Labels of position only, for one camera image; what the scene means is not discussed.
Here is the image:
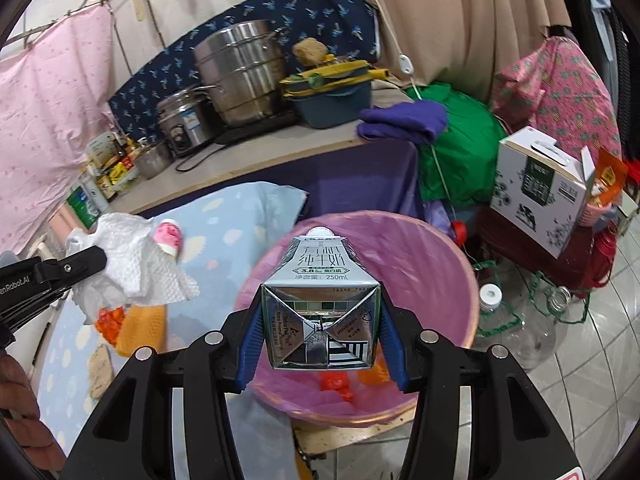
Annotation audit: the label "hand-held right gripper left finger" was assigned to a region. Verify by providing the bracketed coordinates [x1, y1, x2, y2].
[60, 287, 273, 480]

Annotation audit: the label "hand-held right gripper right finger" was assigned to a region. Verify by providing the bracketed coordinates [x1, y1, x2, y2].
[377, 290, 583, 480]

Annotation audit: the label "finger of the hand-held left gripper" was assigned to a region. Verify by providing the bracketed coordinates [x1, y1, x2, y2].
[0, 287, 71, 333]
[37, 247, 108, 287]

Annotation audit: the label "white paper towel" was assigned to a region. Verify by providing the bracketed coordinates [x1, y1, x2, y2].
[65, 212, 200, 326]

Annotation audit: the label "pink trash bin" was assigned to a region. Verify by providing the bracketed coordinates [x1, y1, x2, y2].
[234, 211, 482, 428]

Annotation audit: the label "grey milk carton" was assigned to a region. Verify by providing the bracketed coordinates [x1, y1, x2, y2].
[261, 227, 383, 372]

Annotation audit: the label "person's left hand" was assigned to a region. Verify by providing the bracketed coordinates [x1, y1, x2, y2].
[0, 355, 68, 468]

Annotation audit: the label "green white packet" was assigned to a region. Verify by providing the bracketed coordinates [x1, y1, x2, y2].
[67, 185, 102, 229]

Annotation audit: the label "red orange peel piece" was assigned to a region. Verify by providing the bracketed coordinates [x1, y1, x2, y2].
[96, 306, 126, 343]
[320, 371, 353, 402]

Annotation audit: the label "beige peel piece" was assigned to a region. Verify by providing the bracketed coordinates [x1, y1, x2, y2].
[89, 344, 115, 396]

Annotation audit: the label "clear bottle with white cap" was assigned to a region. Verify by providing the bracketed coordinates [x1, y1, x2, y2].
[472, 283, 557, 367]

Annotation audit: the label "blue planet printed cloth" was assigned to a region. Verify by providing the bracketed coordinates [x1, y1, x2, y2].
[37, 180, 308, 480]

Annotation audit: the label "white carton box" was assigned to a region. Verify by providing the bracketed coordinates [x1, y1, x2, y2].
[86, 131, 124, 162]

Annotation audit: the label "small steel pot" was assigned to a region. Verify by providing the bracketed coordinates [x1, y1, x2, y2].
[134, 140, 174, 180]

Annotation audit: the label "pink dotted curtain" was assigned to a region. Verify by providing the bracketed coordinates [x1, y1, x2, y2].
[0, 5, 119, 256]

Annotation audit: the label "clear glass bottle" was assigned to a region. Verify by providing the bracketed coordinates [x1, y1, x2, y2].
[542, 285, 587, 317]

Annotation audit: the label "dark purple table skirt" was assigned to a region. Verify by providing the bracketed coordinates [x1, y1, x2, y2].
[220, 140, 427, 222]

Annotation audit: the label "steel rice cooker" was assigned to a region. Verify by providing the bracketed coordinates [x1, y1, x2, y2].
[157, 85, 224, 158]

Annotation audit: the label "green plastic bag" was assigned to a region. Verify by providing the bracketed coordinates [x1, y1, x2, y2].
[415, 83, 508, 207]

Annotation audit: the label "white milk case box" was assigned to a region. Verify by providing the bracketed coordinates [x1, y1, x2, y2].
[489, 126, 597, 260]

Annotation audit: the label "black induction cooker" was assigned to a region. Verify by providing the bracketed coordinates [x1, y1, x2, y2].
[215, 110, 301, 146]

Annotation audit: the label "navy leaf printed cloth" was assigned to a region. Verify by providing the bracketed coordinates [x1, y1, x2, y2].
[109, 0, 382, 134]

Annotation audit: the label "purple cloth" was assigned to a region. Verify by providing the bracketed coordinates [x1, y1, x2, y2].
[357, 100, 448, 147]

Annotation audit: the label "dark blue basin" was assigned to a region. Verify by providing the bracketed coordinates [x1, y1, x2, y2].
[287, 80, 373, 129]

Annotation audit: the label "pink plastic basket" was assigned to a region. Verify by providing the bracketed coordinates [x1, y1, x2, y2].
[582, 195, 622, 229]

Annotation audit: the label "steel steamer pot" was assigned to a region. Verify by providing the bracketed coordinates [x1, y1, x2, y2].
[194, 20, 289, 128]

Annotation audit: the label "orange snack packet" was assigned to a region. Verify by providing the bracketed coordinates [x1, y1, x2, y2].
[597, 147, 629, 206]

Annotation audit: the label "brown loofah sponge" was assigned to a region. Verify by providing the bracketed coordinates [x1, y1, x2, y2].
[292, 38, 329, 67]

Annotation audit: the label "pink pineapple printed cloth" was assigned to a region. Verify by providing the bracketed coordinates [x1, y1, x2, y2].
[490, 37, 623, 162]

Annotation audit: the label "beige curtain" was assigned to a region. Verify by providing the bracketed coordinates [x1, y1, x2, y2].
[342, 0, 573, 102]

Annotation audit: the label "dark hanging clothes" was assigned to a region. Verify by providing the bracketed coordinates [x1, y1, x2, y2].
[565, 0, 633, 127]

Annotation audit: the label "green string net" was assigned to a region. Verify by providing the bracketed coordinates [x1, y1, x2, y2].
[472, 259, 592, 342]

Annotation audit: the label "black power cable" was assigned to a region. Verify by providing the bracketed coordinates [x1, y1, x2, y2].
[175, 141, 227, 173]

